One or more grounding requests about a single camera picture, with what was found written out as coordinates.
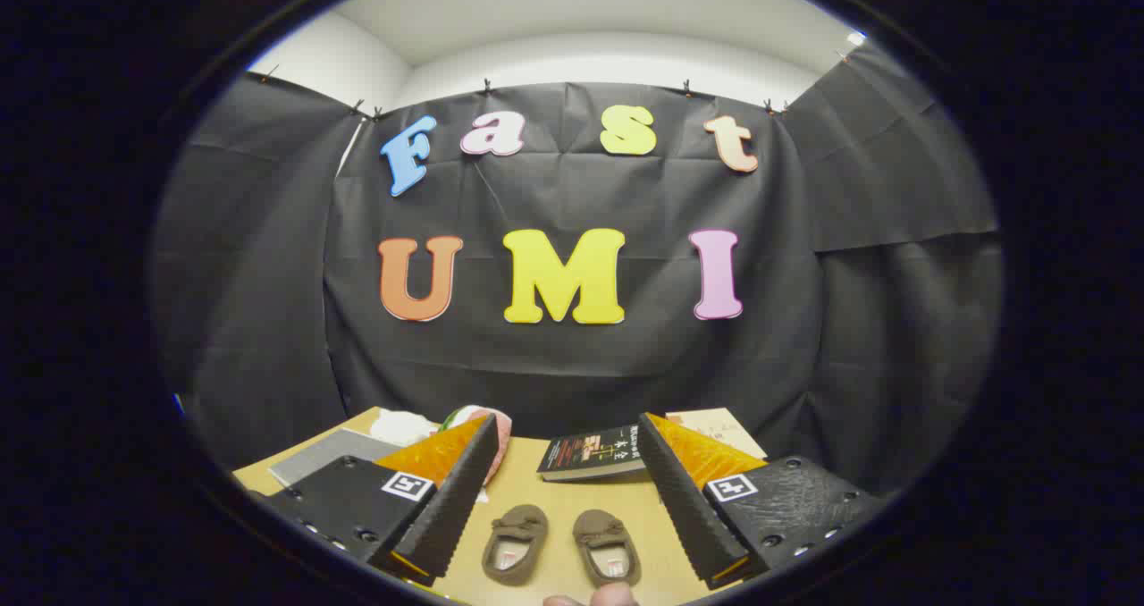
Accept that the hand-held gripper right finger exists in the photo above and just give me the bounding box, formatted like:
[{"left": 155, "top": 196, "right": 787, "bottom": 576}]
[{"left": 635, "top": 412, "right": 887, "bottom": 591}]

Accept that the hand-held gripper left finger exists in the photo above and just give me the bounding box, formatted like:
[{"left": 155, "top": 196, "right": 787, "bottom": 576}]
[{"left": 257, "top": 412, "right": 501, "bottom": 588}]

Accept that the brown moccasin shoe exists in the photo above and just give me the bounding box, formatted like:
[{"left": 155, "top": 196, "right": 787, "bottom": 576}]
[
  {"left": 482, "top": 503, "right": 549, "bottom": 587},
  {"left": 572, "top": 509, "right": 643, "bottom": 588}
]

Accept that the beige fabric storage box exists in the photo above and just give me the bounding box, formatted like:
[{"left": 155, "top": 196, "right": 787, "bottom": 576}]
[{"left": 268, "top": 427, "right": 405, "bottom": 490}]

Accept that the beige cover book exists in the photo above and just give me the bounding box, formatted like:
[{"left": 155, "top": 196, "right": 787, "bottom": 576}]
[{"left": 666, "top": 408, "right": 769, "bottom": 461}]

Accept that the watermelon slice plush toy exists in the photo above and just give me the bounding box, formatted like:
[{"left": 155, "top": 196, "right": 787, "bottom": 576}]
[{"left": 438, "top": 405, "right": 514, "bottom": 487}]

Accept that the white plush toy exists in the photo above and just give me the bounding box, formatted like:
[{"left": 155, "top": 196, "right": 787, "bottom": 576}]
[{"left": 369, "top": 409, "right": 440, "bottom": 449}]

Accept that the black cover book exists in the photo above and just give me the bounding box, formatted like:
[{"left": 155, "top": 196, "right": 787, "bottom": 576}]
[{"left": 536, "top": 424, "right": 647, "bottom": 484}]

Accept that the black backdrop cloth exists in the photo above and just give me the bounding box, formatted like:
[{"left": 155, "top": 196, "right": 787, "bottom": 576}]
[{"left": 150, "top": 47, "right": 1006, "bottom": 500}]

